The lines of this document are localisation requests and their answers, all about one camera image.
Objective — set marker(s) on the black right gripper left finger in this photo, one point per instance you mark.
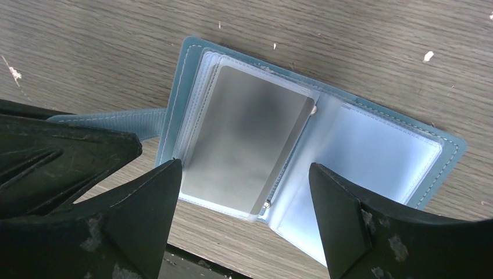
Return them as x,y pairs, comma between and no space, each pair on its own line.
121,233

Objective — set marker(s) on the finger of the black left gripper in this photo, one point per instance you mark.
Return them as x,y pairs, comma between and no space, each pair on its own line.
45,165

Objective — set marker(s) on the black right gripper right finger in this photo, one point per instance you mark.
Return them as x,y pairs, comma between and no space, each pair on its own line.
366,235

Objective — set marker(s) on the blue leather card holder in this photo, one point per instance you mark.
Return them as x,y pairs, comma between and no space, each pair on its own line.
382,150

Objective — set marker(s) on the silver credit card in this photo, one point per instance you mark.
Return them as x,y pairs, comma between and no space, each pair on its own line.
249,125

